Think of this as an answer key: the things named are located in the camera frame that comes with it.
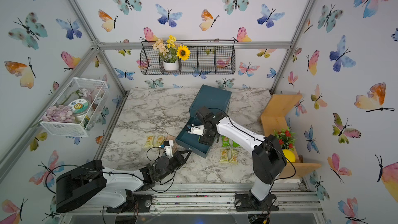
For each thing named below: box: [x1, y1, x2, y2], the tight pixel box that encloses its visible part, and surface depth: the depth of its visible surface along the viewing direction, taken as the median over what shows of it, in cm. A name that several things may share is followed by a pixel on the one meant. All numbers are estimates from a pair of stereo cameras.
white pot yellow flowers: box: [152, 35, 191, 71], surface depth 86 cm
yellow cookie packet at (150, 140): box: [144, 134, 155, 147], surface depth 95 cm
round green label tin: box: [67, 98, 91, 116], surface depth 67 cm
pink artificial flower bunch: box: [41, 104, 76, 123], surface depth 61 cm
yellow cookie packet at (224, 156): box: [219, 149, 230, 164], surface depth 88 cm
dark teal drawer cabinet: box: [184, 84, 233, 128], surface depth 90 cm
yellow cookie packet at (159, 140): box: [155, 135, 166, 147], surface depth 95 cm
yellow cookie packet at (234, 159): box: [229, 149, 239, 165], surface depth 88 cm
